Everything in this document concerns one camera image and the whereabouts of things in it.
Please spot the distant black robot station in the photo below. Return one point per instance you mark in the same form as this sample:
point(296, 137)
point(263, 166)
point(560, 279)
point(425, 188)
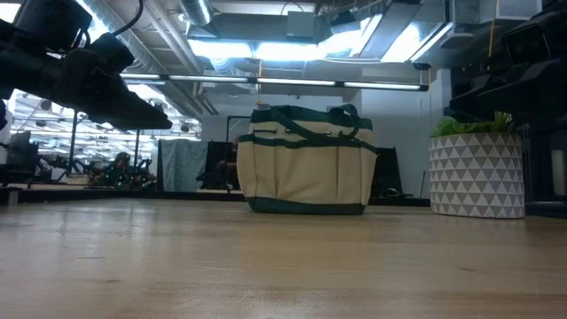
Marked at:
point(119, 170)

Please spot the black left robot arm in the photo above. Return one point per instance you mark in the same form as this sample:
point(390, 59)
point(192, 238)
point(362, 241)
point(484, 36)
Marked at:
point(17, 66)

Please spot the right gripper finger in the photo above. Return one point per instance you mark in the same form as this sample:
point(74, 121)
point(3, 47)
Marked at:
point(527, 91)
point(467, 99)

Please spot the grey cloth cover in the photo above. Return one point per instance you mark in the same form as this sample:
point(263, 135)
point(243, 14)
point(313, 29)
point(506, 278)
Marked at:
point(184, 164)

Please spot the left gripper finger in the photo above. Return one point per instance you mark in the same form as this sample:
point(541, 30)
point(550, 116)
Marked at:
point(126, 108)

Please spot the beige green gardening tote bag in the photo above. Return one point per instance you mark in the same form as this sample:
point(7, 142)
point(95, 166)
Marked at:
point(305, 177)

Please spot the black cabinet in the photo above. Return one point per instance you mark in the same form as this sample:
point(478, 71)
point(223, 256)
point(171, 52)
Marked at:
point(538, 168)

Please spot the black aluminium table frame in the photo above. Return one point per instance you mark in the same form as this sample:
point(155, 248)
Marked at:
point(88, 195)

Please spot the silver ceiling duct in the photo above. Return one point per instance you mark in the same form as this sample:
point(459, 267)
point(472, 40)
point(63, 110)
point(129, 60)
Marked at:
point(197, 11)

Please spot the succulent in triangle-patterned pot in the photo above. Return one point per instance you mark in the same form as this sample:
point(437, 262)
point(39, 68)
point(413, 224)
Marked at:
point(476, 177)

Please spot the long LED light bar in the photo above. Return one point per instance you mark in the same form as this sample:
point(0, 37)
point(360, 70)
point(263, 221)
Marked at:
point(288, 82)

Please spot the black panel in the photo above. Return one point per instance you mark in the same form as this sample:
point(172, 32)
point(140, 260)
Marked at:
point(212, 155)
point(390, 173)

